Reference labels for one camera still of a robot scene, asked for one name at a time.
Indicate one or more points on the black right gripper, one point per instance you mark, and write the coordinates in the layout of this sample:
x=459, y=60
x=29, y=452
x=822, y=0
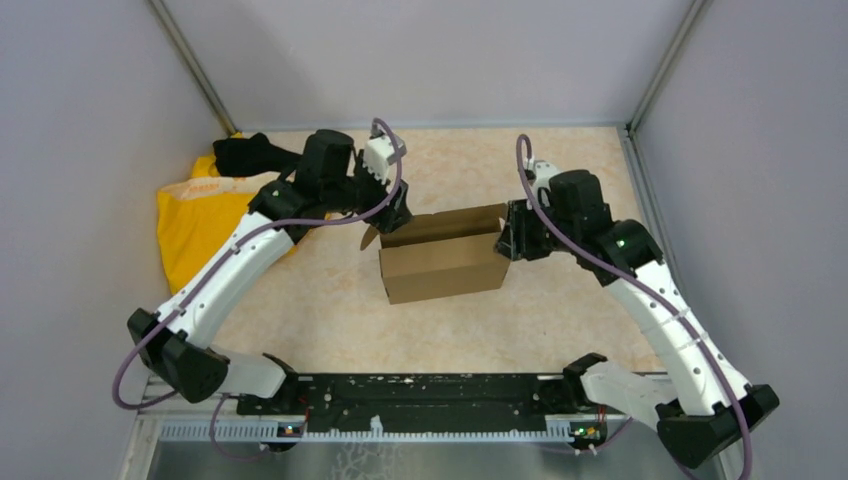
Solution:
x=514, y=242

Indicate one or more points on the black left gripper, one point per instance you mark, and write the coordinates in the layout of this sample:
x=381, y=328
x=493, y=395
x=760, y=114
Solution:
x=396, y=214

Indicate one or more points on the brown cardboard box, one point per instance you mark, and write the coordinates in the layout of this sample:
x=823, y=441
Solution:
x=442, y=254

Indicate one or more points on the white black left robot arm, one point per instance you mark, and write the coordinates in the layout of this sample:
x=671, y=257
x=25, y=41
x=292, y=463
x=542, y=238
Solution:
x=176, y=340

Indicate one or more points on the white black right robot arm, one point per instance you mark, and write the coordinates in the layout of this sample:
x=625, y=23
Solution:
x=707, y=404

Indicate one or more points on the black cloth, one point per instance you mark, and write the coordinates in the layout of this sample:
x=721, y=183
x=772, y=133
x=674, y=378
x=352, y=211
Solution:
x=247, y=157

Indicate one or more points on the yellow cloth garment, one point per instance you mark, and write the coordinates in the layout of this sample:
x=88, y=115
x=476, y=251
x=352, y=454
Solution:
x=196, y=217

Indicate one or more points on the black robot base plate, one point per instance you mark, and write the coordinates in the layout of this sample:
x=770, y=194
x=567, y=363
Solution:
x=428, y=419

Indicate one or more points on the aluminium frame rail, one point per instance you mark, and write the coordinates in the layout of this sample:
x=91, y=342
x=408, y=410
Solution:
x=529, y=394

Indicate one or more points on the white slotted cable duct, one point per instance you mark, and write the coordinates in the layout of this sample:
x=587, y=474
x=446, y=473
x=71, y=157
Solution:
x=267, y=431

